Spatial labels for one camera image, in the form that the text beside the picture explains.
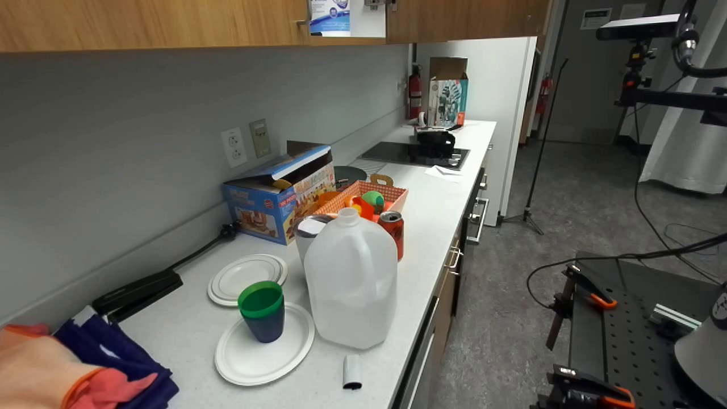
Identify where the silver metal rail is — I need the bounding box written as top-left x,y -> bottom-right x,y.
650,299 -> 705,334

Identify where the translucent plastic gallon jug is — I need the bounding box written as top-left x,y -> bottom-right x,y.
301,207 -> 401,352

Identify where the orange checkered cardboard tray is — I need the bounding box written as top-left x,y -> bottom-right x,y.
311,176 -> 411,230

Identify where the red soda can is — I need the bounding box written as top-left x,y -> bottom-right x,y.
376,210 -> 409,263

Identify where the white wall outlet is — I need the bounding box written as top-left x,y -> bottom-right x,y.
219,125 -> 249,171

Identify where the black perforated table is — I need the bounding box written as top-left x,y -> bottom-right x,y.
566,252 -> 727,409

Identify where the green plastic cup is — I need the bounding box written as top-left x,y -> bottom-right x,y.
237,278 -> 287,321

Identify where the wooden cabinet door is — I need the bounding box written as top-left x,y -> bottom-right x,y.
383,0 -> 551,45
0,0 -> 313,54

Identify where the dark blue cloth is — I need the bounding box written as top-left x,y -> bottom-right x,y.
52,304 -> 181,409

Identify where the white paper towel pack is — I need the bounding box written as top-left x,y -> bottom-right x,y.
306,0 -> 354,39

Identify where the beige wall switch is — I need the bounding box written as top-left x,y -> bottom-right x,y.
248,117 -> 273,161

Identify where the blue play food box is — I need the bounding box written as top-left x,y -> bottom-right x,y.
220,140 -> 341,247

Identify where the black robot cable hose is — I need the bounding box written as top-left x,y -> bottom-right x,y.
669,0 -> 727,79

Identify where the black bar camera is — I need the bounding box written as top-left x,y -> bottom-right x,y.
596,11 -> 684,43

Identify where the cardboard box with blue print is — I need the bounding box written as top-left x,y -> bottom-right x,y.
426,54 -> 470,130

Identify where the wooden cabinet door, short handle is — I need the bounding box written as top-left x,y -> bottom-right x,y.
0,0 -> 313,54

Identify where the small white plate stack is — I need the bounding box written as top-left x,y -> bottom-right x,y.
205,249 -> 291,311

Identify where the thin black tripod pole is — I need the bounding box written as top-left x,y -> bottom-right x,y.
521,56 -> 573,237

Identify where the red toy block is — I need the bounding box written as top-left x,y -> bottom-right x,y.
349,197 -> 380,222

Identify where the black camera stand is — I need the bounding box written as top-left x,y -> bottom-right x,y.
613,37 -> 727,130

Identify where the white paper scrap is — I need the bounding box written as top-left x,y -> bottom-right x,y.
422,163 -> 464,181

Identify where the black cooking pot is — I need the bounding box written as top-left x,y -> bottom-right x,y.
411,125 -> 460,161

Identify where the white curtain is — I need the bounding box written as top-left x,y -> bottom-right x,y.
637,0 -> 727,197

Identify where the black power cord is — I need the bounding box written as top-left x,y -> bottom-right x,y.
167,220 -> 241,273

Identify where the black stapler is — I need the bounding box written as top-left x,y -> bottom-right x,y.
88,267 -> 187,324

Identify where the grey round pan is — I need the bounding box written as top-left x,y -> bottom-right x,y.
332,163 -> 371,194

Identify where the red fire extinguisher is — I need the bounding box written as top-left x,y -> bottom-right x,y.
404,63 -> 426,123
533,75 -> 557,130

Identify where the flat cooktop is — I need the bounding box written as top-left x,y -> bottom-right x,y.
356,139 -> 472,172

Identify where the grey door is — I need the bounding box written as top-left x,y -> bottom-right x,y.
545,0 -> 645,148

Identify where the blue plastic cup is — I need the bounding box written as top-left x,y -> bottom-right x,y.
241,307 -> 288,346

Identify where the orange handled black clamp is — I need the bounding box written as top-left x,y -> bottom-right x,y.
538,363 -> 641,409
543,261 -> 620,352

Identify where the large white plate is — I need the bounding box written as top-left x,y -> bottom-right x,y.
212,299 -> 317,391

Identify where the long black floor cable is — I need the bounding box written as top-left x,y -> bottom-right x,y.
522,231 -> 727,314

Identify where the green toy ball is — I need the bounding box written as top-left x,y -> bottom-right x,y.
358,188 -> 388,213

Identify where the black dishwasher front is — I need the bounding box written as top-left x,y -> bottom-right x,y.
391,292 -> 449,409

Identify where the white door sign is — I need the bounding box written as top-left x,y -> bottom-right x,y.
580,7 -> 618,35

